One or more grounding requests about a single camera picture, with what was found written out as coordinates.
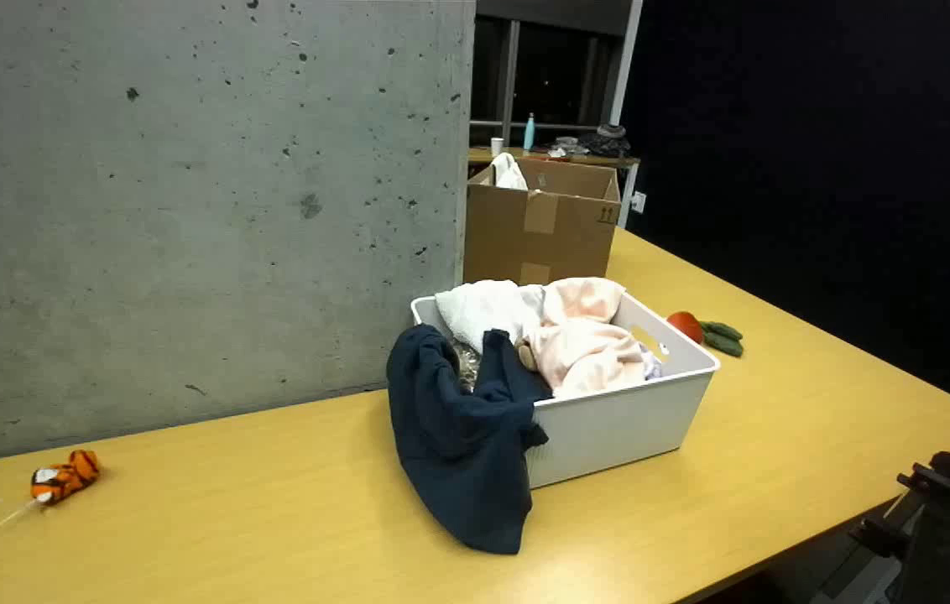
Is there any dark green cloth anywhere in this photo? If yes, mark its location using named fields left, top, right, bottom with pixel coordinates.
left=664, top=309, right=748, bottom=364

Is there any pale pink cloth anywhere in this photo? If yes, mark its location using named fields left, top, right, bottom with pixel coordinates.
left=516, top=275, right=662, bottom=403

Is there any white bag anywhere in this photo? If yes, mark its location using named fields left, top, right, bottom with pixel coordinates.
left=489, top=149, right=530, bottom=194

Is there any brown cardboard box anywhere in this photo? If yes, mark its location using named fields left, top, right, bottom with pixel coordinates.
left=462, top=152, right=625, bottom=284

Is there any dark round object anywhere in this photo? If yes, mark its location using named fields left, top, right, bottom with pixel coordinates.
left=578, top=122, right=635, bottom=161

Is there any orange tiger toy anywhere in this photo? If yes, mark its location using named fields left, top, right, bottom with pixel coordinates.
left=0, top=447, right=104, bottom=530

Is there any pale whitish cloth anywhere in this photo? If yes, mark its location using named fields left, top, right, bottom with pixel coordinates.
left=433, top=280, right=550, bottom=357

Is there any white plastic basket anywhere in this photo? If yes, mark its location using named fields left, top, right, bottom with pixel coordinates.
left=405, top=280, right=721, bottom=491

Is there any leopard patterned cloth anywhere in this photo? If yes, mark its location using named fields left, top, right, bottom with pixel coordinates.
left=450, top=344, right=486, bottom=388

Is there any navy blue cloth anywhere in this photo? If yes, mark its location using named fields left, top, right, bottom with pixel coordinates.
left=386, top=324, right=552, bottom=556

